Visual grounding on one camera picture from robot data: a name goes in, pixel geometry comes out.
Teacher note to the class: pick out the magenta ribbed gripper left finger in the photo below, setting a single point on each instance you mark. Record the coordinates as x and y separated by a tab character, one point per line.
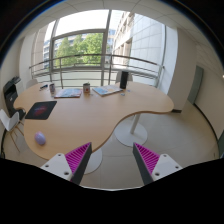
70	166

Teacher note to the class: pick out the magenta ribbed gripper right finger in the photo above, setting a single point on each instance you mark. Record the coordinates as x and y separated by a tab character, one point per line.
153	166

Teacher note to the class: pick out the lilac computer mouse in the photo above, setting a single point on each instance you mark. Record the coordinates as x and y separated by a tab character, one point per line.
40	138

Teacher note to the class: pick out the black mouse pad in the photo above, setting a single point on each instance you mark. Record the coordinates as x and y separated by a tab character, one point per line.
41	110

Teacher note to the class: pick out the white chair with wooden legs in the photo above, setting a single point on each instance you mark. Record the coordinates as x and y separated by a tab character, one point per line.
11	124

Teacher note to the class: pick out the blue magazine on left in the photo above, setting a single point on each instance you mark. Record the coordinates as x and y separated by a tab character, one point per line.
69	93

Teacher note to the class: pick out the white and red mug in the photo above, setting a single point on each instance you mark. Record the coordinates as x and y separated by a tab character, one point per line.
86	87

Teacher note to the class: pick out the dark patterned cup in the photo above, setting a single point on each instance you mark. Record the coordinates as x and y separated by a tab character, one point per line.
52	88

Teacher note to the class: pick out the open blue magazine on right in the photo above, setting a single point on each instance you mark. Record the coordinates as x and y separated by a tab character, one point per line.
107	90

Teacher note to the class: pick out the black speaker box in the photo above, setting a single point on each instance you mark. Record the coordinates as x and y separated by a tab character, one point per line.
124	79

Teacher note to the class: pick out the metal balcony railing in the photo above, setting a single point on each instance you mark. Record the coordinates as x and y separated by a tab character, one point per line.
95	69

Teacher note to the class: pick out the white round table pedestal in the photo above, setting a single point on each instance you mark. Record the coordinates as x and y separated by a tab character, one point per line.
129	131

